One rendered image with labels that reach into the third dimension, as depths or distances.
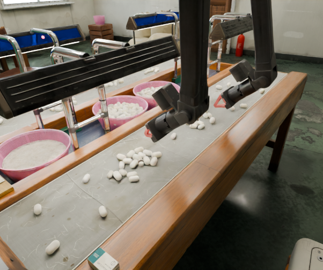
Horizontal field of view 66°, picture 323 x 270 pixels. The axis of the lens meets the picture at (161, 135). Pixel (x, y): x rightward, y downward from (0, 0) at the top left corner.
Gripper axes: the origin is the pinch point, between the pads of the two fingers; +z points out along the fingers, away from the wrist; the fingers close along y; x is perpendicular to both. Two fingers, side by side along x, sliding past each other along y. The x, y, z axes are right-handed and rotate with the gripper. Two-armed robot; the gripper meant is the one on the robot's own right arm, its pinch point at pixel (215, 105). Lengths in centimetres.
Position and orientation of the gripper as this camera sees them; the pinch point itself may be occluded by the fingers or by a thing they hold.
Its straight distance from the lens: 110.3
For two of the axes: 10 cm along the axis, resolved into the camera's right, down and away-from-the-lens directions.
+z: -5.8, 3.2, 7.5
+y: -6.1, 4.3, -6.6
